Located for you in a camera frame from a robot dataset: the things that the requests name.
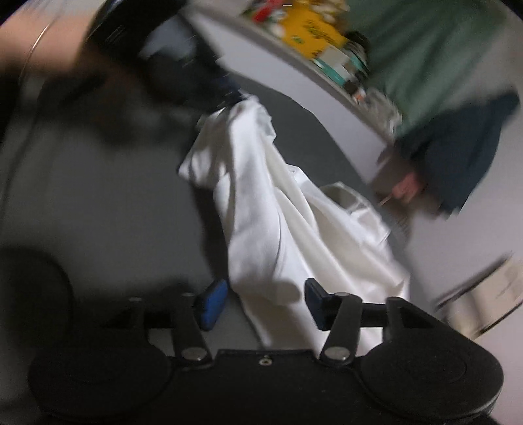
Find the person's left forearm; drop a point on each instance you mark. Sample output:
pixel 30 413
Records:
pixel 41 45

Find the pink hanging cloth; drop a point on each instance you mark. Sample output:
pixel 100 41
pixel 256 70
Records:
pixel 408 186

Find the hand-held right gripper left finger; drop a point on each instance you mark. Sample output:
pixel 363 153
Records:
pixel 210 304

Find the yellow cardboard box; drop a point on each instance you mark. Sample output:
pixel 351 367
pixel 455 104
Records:
pixel 310 30

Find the cream and black chair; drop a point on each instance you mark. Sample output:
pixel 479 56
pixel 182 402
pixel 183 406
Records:
pixel 490 294

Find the white and teal box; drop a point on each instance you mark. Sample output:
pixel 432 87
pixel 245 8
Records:
pixel 335 65

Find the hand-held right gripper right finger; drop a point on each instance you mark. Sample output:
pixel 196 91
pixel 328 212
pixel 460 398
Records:
pixel 316 304

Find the red snack bag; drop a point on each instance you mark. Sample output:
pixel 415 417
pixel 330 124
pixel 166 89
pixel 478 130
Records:
pixel 265 14

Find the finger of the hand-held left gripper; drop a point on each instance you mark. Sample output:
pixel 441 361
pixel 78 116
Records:
pixel 231 88

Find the dark teal jacket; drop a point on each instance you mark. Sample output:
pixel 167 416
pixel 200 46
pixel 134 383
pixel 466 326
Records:
pixel 461 155

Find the white long-sleeve shirt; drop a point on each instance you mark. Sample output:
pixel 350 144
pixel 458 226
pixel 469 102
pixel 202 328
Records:
pixel 286 229

